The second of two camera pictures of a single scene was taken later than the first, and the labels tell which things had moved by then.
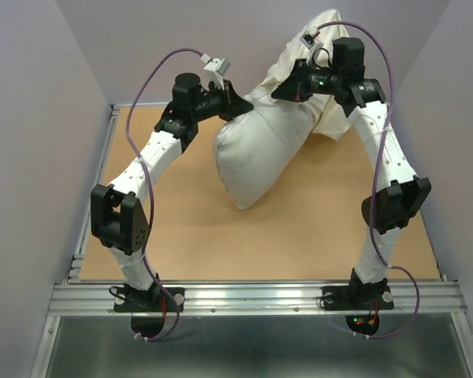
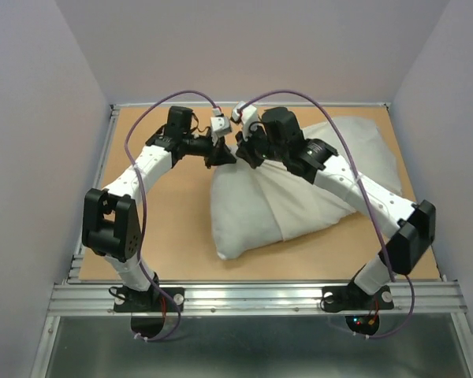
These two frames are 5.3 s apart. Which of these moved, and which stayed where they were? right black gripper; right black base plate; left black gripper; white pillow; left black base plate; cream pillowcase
Moved: left black gripper; cream pillowcase; right black gripper; white pillow
Stayed: right black base plate; left black base plate
